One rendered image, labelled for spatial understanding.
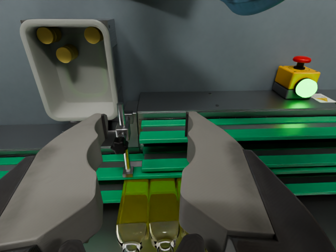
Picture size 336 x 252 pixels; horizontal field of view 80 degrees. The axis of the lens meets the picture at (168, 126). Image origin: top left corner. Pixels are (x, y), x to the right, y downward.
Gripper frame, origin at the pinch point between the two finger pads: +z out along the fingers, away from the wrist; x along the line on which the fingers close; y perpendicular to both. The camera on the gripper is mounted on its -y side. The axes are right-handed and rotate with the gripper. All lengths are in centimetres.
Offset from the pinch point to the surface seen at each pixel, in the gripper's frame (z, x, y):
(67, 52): 36.6, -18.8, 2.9
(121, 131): 21.2, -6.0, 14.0
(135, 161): 26.9, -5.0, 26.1
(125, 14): 43.0, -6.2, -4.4
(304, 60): 37, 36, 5
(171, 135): 22.9, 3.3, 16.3
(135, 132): 29.5, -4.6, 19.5
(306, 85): 32.9, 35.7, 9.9
